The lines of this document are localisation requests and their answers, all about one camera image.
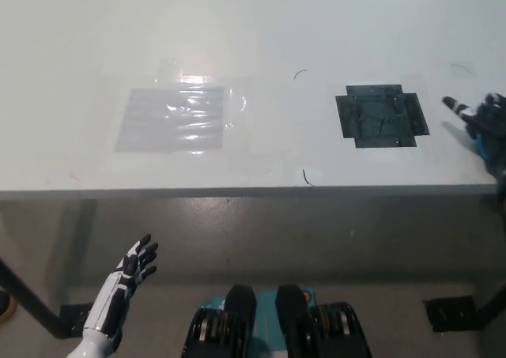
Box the blue soft sponge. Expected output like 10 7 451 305
475 134 489 160

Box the black tape mark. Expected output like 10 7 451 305
334 83 431 149

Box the black teal robot body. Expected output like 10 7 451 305
180 283 373 358

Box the clear plastic sheet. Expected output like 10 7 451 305
115 86 225 153

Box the clear plastic film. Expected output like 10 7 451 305
85 57 254 157

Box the black table leg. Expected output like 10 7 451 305
475 269 506 330
0 256 67 340

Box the black floor plate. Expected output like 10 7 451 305
422 295 478 333
59 302 94 338

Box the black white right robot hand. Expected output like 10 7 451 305
440 92 506 179

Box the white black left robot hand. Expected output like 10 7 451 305
81 233 160 340

